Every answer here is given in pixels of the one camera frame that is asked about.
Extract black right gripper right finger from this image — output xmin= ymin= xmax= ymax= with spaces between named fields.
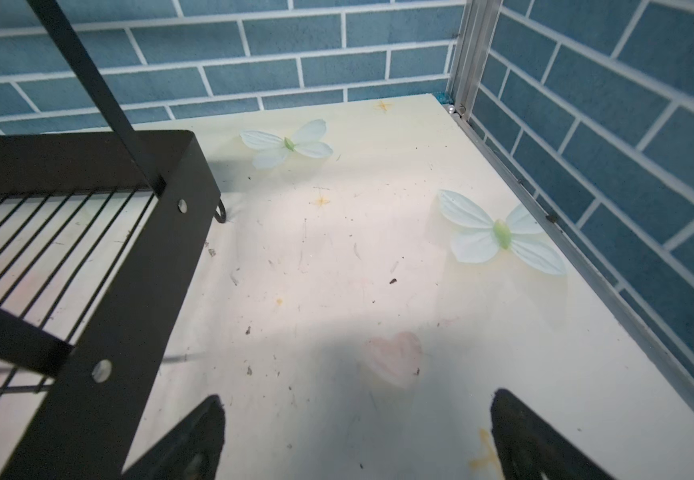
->
xmin=490 ymin=388 xmax=613 ymax=480

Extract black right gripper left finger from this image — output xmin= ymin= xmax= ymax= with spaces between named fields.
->
xmin=121 ymin=394 xmax=226 ymax=479

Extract black wire dish rack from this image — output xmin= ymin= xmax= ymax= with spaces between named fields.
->
xmin=0 ymin=1 xmax=226 ymax=479

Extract aluminium corner post right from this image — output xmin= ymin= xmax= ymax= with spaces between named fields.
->
xmin=447 ymin=0 xmax=502 ymax=120

